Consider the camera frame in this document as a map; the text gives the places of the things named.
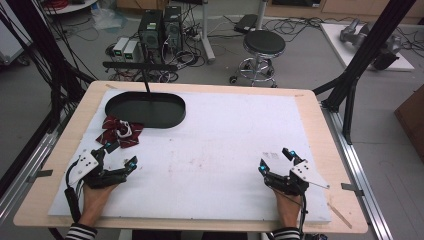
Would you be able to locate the white foam mat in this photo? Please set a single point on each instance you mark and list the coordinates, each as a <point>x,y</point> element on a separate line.
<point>206,160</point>

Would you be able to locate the small white power box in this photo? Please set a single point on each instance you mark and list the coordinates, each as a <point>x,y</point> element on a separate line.
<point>131,50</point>
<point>120,46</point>

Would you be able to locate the clear plastic bag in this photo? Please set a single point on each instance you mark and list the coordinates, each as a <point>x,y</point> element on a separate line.
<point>108,18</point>

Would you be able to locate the aluminium rail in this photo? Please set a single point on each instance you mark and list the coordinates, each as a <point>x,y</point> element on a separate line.
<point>30,163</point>
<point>353,173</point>

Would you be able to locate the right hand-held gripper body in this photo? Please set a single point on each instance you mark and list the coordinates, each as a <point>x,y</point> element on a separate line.
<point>300,176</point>

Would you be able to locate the round white table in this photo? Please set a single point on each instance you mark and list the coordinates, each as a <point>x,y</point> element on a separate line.
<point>71,6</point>

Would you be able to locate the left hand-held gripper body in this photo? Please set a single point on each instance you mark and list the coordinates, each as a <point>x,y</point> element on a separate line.
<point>87,168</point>

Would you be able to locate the black computer tower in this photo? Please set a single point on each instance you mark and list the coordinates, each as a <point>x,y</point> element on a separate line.
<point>150,33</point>
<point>173,28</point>

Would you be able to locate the brown wooden cabinet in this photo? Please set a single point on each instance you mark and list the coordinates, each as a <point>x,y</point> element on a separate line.
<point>413,120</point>

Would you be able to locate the black T-shaped stand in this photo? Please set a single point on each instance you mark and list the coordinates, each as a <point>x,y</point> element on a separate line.
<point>143,68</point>

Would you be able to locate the white floor board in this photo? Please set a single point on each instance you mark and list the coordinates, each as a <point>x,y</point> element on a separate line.
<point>336,43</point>

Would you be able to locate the black metal frame post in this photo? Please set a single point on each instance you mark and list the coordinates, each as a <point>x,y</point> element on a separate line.
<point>366,50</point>
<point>43,50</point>

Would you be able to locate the person's right striped sleeve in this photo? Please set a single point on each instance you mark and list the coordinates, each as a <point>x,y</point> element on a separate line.
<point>286,234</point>

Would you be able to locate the thin wooden stick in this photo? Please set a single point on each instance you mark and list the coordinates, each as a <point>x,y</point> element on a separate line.
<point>340,216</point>

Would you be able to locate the black round stool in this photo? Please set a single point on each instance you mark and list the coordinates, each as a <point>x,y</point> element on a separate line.
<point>263,43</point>

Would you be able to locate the person's left striped sleeve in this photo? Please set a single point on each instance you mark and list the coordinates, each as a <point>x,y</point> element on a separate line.
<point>81,232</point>

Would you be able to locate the red and black packets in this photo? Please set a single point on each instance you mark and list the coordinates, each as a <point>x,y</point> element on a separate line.
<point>120,131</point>

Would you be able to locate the flat black box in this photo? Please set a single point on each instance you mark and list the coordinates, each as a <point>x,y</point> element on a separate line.
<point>246,22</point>

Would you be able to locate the person's right hand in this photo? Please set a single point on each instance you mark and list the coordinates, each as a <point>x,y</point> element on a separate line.
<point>287,206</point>

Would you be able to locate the black oval tray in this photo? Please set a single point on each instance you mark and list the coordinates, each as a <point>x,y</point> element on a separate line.
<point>146,110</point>

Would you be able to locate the person's striped sleeve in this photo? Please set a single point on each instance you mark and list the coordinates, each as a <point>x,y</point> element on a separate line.
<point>81,232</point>
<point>286,234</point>

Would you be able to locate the white metal table leg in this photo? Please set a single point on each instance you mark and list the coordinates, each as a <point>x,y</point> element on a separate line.
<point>207,36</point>

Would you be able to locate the person's left hand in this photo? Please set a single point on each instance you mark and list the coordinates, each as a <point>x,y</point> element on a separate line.
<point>95,201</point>

